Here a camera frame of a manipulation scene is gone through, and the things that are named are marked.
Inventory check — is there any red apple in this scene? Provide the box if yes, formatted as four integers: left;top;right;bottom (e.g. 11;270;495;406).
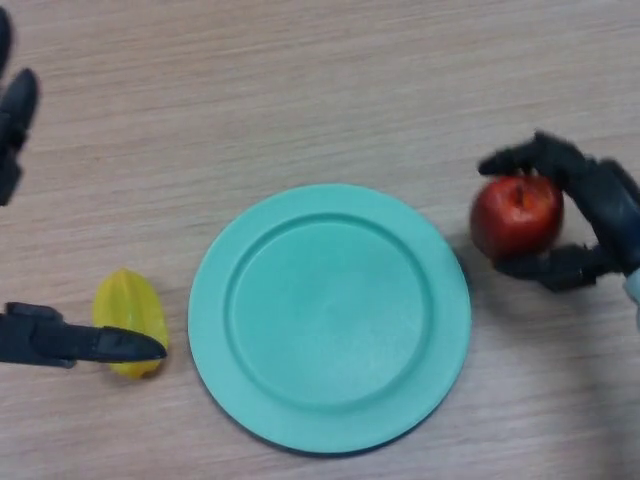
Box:
469;175;565;260

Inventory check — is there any green round plate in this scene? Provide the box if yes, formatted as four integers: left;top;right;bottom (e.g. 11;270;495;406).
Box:
187;182;473;455

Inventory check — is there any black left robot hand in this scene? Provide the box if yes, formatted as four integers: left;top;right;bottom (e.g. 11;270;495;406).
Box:
0;7;168;369

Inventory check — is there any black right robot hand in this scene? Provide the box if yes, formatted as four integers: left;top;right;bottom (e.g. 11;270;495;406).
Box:
478;130;640;293

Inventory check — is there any yellow starfruit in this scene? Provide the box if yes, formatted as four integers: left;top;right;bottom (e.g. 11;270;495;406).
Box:
93;267;171;381

